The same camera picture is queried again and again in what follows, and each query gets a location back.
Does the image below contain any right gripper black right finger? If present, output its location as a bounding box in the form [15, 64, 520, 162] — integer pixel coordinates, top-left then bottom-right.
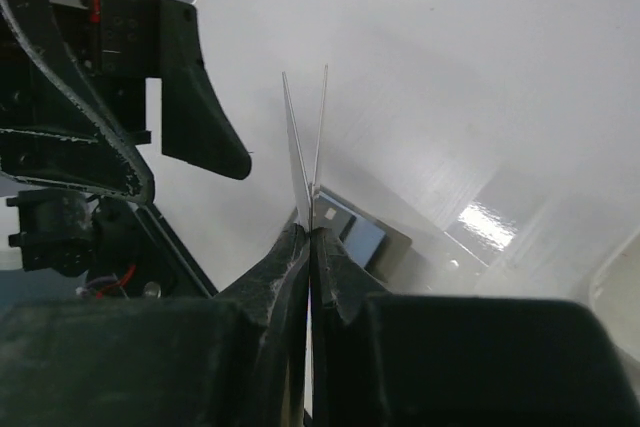
[309, 229, 639, 426]

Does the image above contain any white plastic tray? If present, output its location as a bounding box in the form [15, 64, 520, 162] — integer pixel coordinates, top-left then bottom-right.
[588, 232, 639, 378]

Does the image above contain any grey blue card holder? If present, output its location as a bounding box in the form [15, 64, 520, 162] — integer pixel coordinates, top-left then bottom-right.
[291, 186, 412, 294]

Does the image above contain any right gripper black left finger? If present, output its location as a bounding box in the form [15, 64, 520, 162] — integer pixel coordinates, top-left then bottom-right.
[1, 224, 309, 426]

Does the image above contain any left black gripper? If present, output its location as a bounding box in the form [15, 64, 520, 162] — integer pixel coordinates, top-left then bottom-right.
[1, 0, 252, 203]

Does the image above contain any gold VIP card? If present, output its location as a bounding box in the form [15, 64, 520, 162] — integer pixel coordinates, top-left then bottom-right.
[310, 64, 329, 229]

